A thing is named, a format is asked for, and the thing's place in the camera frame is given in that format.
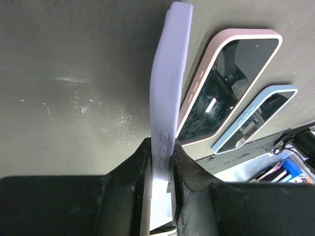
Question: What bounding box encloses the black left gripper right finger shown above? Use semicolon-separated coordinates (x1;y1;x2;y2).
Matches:
171;142;315;236

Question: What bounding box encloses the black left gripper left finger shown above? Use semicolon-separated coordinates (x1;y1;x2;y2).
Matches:
0;138;151;236

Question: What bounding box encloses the light blue phone case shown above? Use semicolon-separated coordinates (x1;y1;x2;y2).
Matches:
211;85;298;155

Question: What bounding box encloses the pink phone case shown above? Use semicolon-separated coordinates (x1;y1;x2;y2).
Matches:
176;29;283;146

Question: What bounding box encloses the lavender phone case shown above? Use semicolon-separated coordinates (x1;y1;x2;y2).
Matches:
149;1;194;185

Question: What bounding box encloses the teal-edged black phone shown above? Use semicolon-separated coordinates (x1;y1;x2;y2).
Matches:
178;39;279;145

